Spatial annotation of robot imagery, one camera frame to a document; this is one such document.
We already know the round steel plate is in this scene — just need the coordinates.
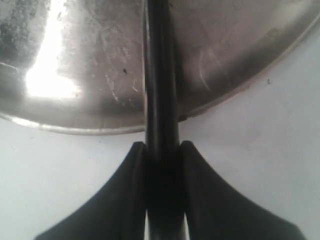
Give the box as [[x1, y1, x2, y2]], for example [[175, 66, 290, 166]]
[[0, 0, 320, 135]]

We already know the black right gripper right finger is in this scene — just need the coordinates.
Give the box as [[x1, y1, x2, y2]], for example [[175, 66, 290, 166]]
[[179, 141, 305, 240]]

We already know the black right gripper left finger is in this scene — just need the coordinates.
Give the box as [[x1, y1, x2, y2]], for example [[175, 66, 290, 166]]
[[36, 142, 146, 240]]

